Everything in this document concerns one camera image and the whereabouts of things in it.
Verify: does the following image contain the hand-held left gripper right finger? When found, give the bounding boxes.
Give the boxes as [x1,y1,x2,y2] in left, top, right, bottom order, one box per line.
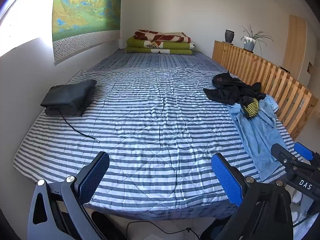
[211,153,294,240]

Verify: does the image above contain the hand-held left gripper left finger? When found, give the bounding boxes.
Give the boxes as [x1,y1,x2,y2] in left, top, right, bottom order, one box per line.
[27,151,110,240]

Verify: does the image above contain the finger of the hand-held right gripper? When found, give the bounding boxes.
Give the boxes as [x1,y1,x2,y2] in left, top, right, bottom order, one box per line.
[271,142,300,178]
[294,142,320,171]

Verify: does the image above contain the navy pants pink waistband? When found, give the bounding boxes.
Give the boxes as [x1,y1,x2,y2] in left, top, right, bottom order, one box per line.
[203,71,242,105]

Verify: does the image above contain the light blue denim shirt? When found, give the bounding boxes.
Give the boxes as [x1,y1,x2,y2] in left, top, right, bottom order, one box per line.
[226,94,288,182]

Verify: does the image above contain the black shoe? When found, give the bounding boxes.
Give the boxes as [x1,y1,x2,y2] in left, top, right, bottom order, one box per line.
[199,224,227,240]

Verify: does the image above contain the black garment yellow stripes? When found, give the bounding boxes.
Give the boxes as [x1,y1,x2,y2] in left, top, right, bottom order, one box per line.
[235,81,267,120]

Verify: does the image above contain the blue white striped quilt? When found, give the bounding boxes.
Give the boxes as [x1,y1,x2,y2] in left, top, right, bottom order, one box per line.
[12,55,298,212]

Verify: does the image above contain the folded dark garment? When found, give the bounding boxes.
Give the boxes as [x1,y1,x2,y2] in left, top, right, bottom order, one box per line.
[40,79,97,117]

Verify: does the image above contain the light wooden door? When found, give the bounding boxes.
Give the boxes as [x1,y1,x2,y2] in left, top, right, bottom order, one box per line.
[282,14,308,81]

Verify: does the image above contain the potted spider plant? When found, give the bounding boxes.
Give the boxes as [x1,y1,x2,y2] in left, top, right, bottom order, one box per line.
[239,24,274,53]

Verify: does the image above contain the dark ceramic vase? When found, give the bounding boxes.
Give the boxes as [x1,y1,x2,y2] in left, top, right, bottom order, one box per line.
[224,29,235,44]

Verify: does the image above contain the blue patterned bed sheet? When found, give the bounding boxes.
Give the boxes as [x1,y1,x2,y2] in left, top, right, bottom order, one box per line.
[82,49,240,222]

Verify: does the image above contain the green folded blanket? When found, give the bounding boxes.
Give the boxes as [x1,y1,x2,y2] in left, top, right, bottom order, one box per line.
[124,46,194,55]
[126,36,196,50]

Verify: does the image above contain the red floral folded blanket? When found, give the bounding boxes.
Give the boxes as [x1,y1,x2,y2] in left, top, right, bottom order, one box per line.
[134,29,192,44]

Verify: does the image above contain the black cord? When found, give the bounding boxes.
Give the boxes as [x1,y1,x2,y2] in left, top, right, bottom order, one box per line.
[59,109,100,143]

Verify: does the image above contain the black floor cable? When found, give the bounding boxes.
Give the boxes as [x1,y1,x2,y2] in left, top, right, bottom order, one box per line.
[126,221,201,240]

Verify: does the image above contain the wooden slatted bed rail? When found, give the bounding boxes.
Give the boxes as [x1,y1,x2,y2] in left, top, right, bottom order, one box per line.
[212,40,319,141]

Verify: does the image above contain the landscape painting wall poster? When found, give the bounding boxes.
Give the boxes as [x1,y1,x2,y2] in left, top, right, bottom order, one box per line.
[51,0,123,67]

